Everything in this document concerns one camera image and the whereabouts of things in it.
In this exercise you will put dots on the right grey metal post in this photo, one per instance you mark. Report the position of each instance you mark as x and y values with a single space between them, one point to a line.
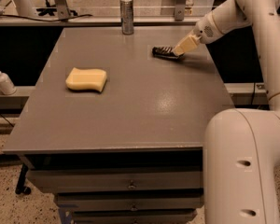
179 9

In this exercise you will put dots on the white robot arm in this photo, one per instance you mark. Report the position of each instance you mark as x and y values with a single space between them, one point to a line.
242 146

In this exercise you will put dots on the middle grey drawer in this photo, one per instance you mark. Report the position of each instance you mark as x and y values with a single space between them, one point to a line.
130 201

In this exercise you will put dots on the white pump bottle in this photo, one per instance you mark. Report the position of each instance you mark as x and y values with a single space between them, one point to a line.
6 85

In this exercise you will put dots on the grey metal post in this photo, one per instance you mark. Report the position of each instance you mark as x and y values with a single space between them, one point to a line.
179 9
62 9

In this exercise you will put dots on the top grey drawer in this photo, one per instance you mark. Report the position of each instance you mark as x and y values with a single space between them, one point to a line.
75 181

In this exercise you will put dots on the bottom grey drawer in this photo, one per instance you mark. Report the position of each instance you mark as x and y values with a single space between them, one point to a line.
181 216

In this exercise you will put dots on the silver drink can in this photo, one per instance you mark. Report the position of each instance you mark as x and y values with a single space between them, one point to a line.
126 16

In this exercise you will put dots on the grey drawer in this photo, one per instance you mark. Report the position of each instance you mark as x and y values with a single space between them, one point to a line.
181 216
130 201
75 181

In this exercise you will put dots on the left grey metal post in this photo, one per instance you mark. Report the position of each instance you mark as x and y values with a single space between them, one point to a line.
62 9

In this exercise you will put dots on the black caster leg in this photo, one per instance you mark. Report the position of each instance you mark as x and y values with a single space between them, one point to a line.
21 188

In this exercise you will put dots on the yellow sponge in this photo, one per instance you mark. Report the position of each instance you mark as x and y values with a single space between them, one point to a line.
86 79

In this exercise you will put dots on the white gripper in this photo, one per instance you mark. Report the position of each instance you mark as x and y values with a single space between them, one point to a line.
206 31

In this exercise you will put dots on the grey drawer cabinet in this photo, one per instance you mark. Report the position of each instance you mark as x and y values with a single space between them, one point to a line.
151 114

